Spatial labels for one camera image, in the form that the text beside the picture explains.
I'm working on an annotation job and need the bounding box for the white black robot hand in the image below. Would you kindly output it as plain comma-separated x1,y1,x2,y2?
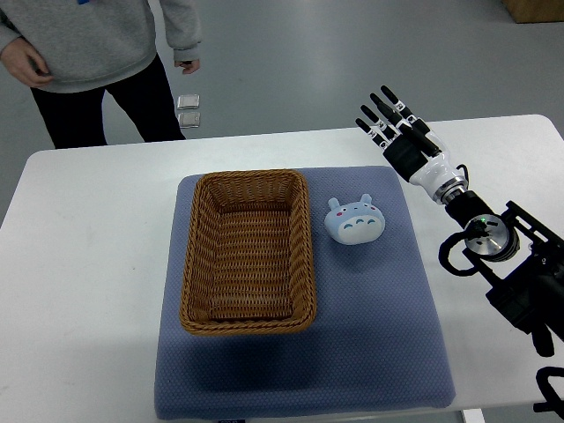
355,85,468,204

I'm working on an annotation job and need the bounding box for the blue plush toy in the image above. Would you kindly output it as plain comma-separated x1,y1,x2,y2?
324,194,386,246

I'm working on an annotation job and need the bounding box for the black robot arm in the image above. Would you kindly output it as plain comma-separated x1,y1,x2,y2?
357,87,563,415

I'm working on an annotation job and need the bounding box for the brown wicker basket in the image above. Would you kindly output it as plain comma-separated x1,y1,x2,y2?
179,169,316,336

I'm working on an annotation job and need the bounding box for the person's left hand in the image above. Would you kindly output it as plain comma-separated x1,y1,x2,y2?
174,59,201,75

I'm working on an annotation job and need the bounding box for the person's right hand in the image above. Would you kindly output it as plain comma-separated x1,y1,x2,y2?
1,38,54,88

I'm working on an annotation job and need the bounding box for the cardboard box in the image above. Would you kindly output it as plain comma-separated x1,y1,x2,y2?
501,0,563,24

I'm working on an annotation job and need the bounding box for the lower metal floor plate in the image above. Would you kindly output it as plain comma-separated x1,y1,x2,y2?
177,111,201,129

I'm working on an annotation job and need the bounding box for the metal floor plate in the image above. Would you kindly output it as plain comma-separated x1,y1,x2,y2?
176,93,200,110
177,111,201,129

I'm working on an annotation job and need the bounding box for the upper metal floor plate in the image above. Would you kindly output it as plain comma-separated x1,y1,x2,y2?
176,93,200,110

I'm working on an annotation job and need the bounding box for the blue padded mat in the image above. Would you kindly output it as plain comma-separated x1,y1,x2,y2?
154,166,456,420

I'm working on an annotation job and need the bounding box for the person in grey sweater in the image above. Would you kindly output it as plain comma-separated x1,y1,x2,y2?
1,1,183,149

